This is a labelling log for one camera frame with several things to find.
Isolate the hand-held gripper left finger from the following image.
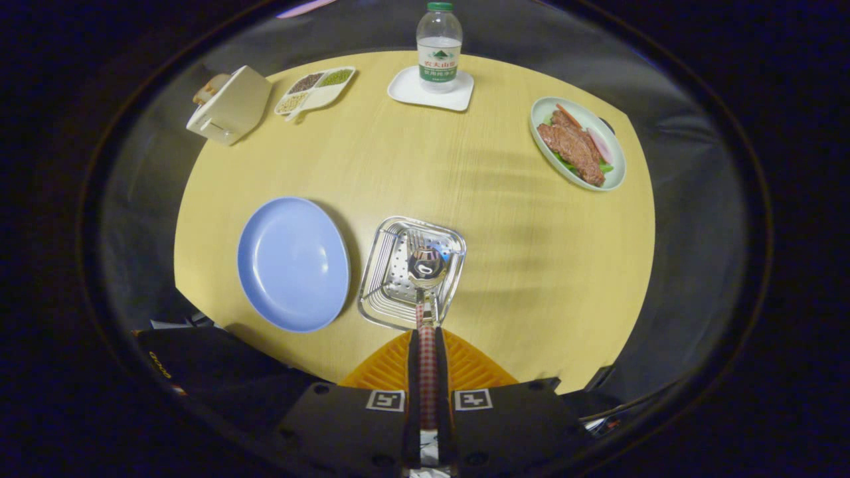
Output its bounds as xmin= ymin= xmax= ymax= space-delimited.
xmin=276 ymin=327 xmax=422 ymax=477

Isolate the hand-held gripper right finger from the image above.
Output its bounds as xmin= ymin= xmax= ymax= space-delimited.
xmin=435 ymin=326 xmax=598 ymax=477

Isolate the spoon with checked handle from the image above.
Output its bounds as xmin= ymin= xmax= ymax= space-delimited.
xmin=406 ymin=247 xmax=447 ymax=431

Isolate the fork with checked handle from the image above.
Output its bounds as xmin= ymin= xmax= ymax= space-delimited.
xmin=406 ymin=229 xmax=429 ymax=329

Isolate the perforated steel square tray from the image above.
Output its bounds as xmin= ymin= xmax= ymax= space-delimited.
xmin=357 ymin=216 xmax=468 ymax=331

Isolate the blue round plate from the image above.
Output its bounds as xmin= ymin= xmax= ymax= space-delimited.
xmin=237 ymin=197 xmax=351 ymax=333

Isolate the brown grilled meat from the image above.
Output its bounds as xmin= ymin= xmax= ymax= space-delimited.
xmin=537 ymin=110 xmax=606 ymax=187

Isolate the pale green oval plate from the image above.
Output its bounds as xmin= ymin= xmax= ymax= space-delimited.
xmin=529 ymin=97 xmax=627 ymax=192

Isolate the white square coaster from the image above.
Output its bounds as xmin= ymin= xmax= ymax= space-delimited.
xmin=387 ymin=65 xmax=475 ymax=112

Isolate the white divided bean dish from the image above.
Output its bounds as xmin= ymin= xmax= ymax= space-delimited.
xmin=274 ymin=66 xmax=357 ymax=122

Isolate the clear plastic water bottle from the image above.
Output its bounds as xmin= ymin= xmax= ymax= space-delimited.
xmin=416 ymin=1 xmax=464 ymax=94

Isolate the cream white toaster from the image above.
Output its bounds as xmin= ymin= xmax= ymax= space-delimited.
xmin=185 ymin=65 xmax=273 ymax=147

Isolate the toast slice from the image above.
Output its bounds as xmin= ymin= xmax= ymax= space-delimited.
xmin=193 ymin=73 xmax=231 ymax=106

